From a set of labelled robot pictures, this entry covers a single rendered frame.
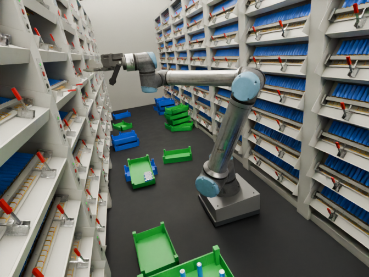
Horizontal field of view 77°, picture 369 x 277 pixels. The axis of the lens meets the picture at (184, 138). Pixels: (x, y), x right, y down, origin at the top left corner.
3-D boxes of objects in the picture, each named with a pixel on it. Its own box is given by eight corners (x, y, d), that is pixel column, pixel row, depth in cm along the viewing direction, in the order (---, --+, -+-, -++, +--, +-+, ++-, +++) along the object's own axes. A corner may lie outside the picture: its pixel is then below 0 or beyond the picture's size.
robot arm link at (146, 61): (158, 70, 127) (156, 51, 122) (135, 73, 123) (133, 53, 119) (155, 68, 135) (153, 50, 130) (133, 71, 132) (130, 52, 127)
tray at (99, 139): (103, 143, 233) (105, 129, 230) (100, 169, 178) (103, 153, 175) (82, 139, 226) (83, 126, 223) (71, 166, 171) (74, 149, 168)
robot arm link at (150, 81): (162, 90, 138) (160, 68, 132) (151, 95, 129) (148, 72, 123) (150, 89, 142) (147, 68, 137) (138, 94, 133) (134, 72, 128)
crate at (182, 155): (190, 152, 259) (190, 145, 256) (192, 160, 240) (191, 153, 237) (164, 155, 259) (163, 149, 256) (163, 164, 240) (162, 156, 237)
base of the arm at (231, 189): (229, 178, 169) (228, 166, 166) (246, 189, 153) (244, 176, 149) (207, 188, 163) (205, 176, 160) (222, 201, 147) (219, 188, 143)
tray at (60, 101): (76, 93, 148) (78, 78, 146) (54, 114, 93) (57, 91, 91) (40, 86, 141) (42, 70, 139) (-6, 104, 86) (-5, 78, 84)
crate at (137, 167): (155, 183, 206) (155, 178, 201) (133, 189, 202) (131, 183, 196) (149, 159, 227) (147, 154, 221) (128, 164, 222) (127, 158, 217)
